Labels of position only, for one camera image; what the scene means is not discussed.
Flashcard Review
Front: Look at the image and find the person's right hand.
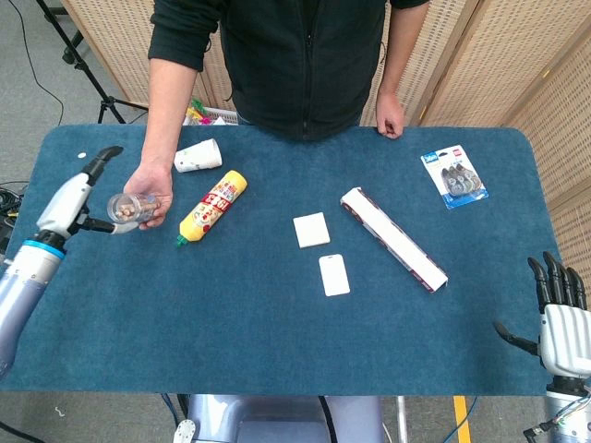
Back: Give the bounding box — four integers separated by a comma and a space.
123, 161, 175, 231

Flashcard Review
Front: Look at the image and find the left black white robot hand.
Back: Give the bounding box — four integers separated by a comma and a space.
35, 145, 139, 245

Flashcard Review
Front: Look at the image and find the person's left hand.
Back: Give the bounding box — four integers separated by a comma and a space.
376, 91, 406, 140

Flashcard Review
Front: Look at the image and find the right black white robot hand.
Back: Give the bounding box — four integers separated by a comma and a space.
492, 251, 591, 384

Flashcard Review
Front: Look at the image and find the clear plastic snack jar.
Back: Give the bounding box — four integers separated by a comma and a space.
106, 192, 162, 223

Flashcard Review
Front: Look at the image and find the person's left forearm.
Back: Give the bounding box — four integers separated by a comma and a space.
379, 2, 431, 98

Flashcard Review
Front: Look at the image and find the person's right forearm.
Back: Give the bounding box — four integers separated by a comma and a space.
140, 54, 204, 170

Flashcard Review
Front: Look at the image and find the person's black jacket torso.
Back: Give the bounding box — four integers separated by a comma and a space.
148, 0, 433, 142

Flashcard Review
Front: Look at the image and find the white paper cup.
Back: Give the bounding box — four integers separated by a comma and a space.
173, 138, 223, 174

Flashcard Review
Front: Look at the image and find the yellow squeeze bottle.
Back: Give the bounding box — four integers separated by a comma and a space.
175, 169, 248, 249

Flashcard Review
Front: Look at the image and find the white basket with colourful items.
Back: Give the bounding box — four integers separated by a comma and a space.
183, 97, 241, 126

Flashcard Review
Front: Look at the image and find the correction tape blister pack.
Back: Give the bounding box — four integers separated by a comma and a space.
419, 144, 490, 211

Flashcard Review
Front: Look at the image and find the woven rattan folding screen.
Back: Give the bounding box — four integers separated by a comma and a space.
59, 0, 241, 114
360, 0, 591, 278

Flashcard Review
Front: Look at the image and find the long white maroon box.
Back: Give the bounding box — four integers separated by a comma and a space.
339, 186, 450, 293

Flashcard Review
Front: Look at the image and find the yellow floor tape strip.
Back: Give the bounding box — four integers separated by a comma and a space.
452, 395, 472, 443

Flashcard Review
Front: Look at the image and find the white square pad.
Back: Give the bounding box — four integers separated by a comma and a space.
292, 211, 332, 249

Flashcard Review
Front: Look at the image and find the black tripod stand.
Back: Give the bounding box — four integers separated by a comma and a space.
35, 0, 149, 125

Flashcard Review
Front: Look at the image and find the white card badge holder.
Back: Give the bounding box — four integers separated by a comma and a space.
318, 253, 352, 298

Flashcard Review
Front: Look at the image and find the blue felt table mat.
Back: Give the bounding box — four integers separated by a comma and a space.
0, 123, 562, 397

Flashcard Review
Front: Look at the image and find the silver robot torso base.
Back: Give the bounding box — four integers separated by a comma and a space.
173, 394, 387, 443

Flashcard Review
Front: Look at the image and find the bundle of cables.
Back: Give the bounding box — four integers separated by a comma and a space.
0, 180, 30, 232

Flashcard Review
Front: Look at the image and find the thin black floor cable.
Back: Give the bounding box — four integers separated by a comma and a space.
11, 0, 66, 126

